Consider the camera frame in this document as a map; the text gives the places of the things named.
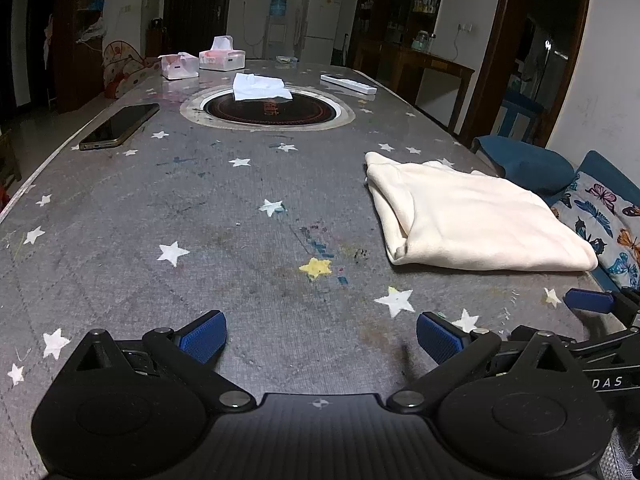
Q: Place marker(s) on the small white tissue pack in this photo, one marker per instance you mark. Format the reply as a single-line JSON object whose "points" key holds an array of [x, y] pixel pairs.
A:
{"points": [[177, 67]]}

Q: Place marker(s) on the dark smartphone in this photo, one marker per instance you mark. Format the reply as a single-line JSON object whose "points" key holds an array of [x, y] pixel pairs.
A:
{"points": [[120, 126]]}

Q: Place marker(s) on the dark wooden door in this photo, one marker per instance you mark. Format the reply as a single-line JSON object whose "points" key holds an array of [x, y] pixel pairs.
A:
{"points": [[197, 10]]}

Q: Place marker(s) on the white wall socket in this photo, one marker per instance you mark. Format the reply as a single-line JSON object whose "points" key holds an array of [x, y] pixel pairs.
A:
{"points": [[465, 27]]}

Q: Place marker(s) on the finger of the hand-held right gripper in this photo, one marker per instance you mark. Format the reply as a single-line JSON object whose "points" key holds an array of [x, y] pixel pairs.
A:
{"points": [[605, 346], [590, 301]]}

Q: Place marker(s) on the round built-in induction cooker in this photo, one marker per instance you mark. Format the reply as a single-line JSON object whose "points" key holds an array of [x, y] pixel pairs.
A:
{"points": [[270, 116]]}

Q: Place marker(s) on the water dispenser with blue bottle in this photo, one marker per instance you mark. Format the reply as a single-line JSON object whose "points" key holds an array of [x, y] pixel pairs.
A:
{"points": [[276, 30]]}

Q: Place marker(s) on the covered floor fan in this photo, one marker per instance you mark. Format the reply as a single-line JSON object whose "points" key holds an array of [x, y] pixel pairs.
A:
{"points": [[127, 70]]}

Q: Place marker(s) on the wooden shelf beside archway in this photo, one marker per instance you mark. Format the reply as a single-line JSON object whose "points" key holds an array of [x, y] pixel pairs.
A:
{"points": [[80, 35]]}

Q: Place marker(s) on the white refrigerator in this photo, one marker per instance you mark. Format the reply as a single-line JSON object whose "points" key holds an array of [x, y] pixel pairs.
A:
{"points": [[322, 25]]}

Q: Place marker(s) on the small green white packet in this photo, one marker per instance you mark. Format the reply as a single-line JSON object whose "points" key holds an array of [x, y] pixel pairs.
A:
{"points": [[286, 59]]}

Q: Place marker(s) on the white remote control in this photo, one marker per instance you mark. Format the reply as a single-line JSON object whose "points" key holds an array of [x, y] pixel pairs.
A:
{"points": [[348, 84]]}

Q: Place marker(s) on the blue wooden chair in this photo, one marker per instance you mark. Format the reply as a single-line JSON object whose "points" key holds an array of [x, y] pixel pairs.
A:
{"points": [[517, 115]]}

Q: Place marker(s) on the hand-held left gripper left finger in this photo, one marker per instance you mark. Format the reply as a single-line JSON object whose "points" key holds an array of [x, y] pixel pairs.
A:
{"points": [[202, 335]]}

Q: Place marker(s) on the white tissue sheet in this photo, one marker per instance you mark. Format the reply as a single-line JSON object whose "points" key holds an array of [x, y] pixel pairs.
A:
{"points": [[260, 87]]}

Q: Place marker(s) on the pink tissue box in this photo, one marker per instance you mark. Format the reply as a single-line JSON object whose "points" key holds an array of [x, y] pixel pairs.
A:
{"points": [[222, 57]]}

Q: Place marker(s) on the glass jar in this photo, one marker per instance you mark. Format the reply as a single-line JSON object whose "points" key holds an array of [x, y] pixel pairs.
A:
{"points": [[422, 41]]}

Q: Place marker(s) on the dark wooden side table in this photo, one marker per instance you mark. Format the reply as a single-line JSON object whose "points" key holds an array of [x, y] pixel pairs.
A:
{"points": [[430, 65]]}

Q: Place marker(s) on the cream garment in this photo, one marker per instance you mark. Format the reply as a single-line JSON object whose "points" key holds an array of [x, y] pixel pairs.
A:
{"points": [[475, 220]]}

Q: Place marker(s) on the grey star tablecloth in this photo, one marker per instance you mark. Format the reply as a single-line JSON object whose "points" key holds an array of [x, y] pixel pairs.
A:
{"points": [[200, 240]]}

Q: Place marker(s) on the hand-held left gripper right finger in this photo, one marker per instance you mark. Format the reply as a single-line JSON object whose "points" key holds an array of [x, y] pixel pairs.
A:
{"points": [[437, 337]]}

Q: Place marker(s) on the butterfly print cushion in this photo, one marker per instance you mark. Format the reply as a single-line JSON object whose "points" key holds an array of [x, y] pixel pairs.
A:
{"points": [[605, 220]]}

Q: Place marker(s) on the tall wooden shelf cabinet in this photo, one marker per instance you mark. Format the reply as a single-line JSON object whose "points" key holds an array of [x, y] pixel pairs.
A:
{"points": [[400, 5]]}

